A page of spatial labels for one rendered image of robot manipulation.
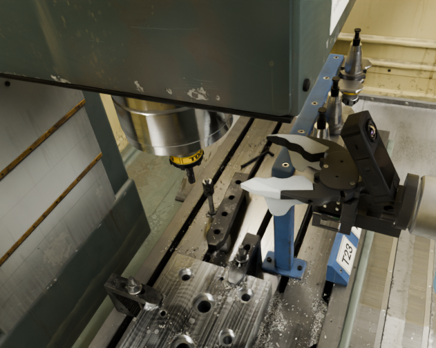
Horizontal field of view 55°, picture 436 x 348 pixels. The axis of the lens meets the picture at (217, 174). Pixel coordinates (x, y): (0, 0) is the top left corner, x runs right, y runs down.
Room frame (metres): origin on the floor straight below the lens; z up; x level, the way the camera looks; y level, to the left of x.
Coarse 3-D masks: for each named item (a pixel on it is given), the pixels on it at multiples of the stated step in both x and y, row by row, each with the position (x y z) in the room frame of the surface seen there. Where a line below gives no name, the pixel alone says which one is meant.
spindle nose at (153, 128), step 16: (112, 96) 0.46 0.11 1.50; (128, 112) 0.44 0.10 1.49; (144, 112) 0.43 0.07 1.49; (160, 112) 0.42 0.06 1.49; (176, 112) 0.42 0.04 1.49; (192, 112) 0.42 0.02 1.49; (208, 112) 0.43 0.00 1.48; (128, 128) 0.45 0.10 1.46; (144, 128) 0.43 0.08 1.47; (160, 128) 0.42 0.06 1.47; (176, 128) 0.42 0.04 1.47; (192, 128) 0.42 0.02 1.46; (208, 128) 0.43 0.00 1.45; (224, 128) 0.45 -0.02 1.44; (144, 144) 0.43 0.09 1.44; (160, 144) 0.42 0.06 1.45; (176, 144) 0.42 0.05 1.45; (192, 144) 0.42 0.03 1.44; (208, 144) 0.43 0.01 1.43
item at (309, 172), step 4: (308, 168) 0.58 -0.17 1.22; (312, 168) 0.58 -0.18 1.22; (296, 172) 0.58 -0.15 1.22; (300, 172) 0.58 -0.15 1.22; (304, 172) 0.58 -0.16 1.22; (308, 172) 0.57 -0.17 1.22; (312, 172) 0.57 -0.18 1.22; (316, 172) 0.57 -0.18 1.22; (308, 176) 0.56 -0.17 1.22; (312, 176) 0.56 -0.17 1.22; (312, 180) 0.55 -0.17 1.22
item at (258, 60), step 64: (0, 0) 0.44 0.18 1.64; (64, 0) 0.39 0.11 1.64; (128, 0) 0.36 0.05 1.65; (192, 0) 0.33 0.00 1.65; (256, 0) 0.30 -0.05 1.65; (320, 0) 0.35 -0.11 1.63; (0, 64) 0.46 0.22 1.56; (64, 64) 0.41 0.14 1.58; (128, 64) 0.37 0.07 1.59; (192, 64) 0.34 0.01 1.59; (256, 64) 0.31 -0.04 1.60; (320, 64) 0.36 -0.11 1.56
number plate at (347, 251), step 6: (342, 240) 0.60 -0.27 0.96; (348, 240) 0.61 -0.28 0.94; (342, 246) 0.58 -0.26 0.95; (348, 246) 0.59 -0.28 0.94; (342, 252) 0.57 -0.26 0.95; (348, 252) 0.58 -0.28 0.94; (354, 252) 0.59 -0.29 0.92; (342, 258) 0.56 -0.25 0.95; (348, 258) 0.56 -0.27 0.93; (342, 264) 0.54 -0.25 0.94; (348, 264) 0.55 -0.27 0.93; (348, 270) 0.54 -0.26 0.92
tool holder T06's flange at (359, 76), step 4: (364, 68) 0.90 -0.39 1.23; (340, 72) 0.90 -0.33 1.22; (344, 72) 0.89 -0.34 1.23; (364, 72) 0.89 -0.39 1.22; (344, 76) 0.88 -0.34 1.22; (348, 76) 0.87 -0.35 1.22; (352, 76) 0.87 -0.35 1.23; (356, 76) 0.87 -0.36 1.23; (360, 76) 0.87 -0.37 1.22; (364, 76) 0.87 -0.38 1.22; (356, 80) 0.87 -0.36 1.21; (360, 80) 0.87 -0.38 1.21
